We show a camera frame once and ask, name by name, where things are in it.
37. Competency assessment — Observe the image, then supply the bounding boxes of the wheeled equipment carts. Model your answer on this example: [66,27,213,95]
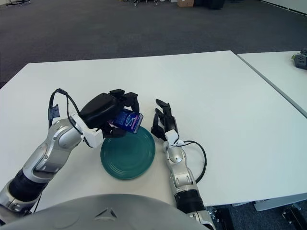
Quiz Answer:
[131,0,168,7]

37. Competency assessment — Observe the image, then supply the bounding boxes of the teal ribbed plate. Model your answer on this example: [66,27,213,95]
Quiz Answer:
[100,126,156,180]

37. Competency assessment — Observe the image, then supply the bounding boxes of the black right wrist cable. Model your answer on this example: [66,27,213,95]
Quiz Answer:
[183,140,207,184]

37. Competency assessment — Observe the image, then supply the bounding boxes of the blue gum box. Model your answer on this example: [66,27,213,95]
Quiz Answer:
[112,110,144,134]

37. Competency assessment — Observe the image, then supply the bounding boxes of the black metal floor bracket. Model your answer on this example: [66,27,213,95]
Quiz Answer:
[281,205,303,226]

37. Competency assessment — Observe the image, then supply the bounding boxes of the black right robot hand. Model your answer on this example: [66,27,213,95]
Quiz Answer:
[150,99,185,147]

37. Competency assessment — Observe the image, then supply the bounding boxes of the thin black torso cable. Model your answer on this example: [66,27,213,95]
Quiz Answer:
[32,189,44,214]

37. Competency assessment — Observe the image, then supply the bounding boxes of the large black case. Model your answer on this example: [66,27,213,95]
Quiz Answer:
[193,0,226,11]

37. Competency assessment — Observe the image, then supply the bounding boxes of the black tripod base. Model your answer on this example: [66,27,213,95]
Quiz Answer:
[6,0,32,6]

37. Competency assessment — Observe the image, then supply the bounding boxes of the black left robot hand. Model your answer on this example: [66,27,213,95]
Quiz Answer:
[71,88,141,148]

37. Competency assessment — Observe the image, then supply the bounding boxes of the dark grey device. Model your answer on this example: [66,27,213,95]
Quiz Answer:
[291,47,307,70]

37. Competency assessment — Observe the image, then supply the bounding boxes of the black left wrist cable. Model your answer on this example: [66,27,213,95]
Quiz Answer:
[47,88,84,138]

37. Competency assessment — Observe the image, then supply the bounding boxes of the silver robot torso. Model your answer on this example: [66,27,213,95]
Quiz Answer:
[0,193,212,230]

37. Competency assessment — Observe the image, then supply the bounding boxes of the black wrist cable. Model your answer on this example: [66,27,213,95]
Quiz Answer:
[47,88,84,138]
[183,140,207,184]

